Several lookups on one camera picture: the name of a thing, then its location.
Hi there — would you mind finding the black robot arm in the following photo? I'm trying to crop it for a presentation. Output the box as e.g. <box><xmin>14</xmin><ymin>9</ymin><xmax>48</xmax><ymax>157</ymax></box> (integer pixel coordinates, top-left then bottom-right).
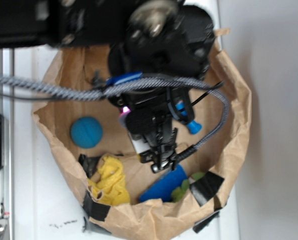
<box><xmin>0</xmin><ymin>0</ymin><xmax>215</xmax><ymax>106</ymax></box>

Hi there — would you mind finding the gray braided cable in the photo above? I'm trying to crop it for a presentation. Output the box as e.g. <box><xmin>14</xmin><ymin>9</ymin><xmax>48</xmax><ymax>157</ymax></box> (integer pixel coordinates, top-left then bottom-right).
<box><xmin>0</xmin><ymin>74</ymin><xmax>231</xmax><ymax>163</ymax></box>

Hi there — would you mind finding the blue sponge block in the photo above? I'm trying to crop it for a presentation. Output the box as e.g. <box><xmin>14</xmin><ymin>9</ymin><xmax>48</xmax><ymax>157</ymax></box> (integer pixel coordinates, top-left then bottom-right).
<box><xmin>139</xmin><ymin>165</ymin><xmax>187</xmax><ymax>203</ymax></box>

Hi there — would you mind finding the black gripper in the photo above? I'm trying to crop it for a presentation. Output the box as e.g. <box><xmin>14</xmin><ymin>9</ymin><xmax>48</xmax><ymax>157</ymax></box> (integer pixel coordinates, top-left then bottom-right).
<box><xmin>107</xmin><ymin>0</ymin><xmax>214</xmax><ymax>108</ymax></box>

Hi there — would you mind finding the green toy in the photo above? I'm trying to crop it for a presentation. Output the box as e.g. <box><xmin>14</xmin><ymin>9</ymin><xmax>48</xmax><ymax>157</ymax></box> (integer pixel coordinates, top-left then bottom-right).
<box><xmin>171</xmin><ymin>171</ymin><xmax>205</xmax><ymax>203</ymax></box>

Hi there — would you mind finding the brown paper bag bin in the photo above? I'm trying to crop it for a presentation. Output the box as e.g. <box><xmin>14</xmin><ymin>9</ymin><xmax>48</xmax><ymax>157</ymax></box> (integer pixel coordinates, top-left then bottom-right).
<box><xmin>33</xmin><ymin>42</ymin><xmax>251</xmax><ymax>240</ymax></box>

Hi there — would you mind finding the yellow cloth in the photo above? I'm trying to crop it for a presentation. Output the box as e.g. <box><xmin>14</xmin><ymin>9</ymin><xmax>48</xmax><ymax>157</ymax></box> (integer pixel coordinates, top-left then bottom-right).
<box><xmin>88</xmin><ymin>155</ymin><xmax>131</xmax><ymax>206</ymax></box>

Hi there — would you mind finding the blue ball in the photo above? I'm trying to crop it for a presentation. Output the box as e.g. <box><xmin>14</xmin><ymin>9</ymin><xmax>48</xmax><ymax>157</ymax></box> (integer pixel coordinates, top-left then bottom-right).
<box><xmin>70</xmin><ymin>116</ymin><xmax>103</xmax><ymax>149</ymax></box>

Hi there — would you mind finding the blue plastic bottle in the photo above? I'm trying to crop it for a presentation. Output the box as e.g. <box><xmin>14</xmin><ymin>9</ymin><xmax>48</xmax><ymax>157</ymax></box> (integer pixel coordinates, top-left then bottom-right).
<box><xmin>176</xmin><ymin>101</ymin><xmax>202</xmax><ymax>135</ymax></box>

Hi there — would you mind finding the aluminium frame rail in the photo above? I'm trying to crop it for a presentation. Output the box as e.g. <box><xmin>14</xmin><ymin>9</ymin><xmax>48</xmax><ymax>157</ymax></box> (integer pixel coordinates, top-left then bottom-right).
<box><xmin>0</xmin><ymin>48</ymin><xmax>16</xmax><ymax>240</ymax></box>

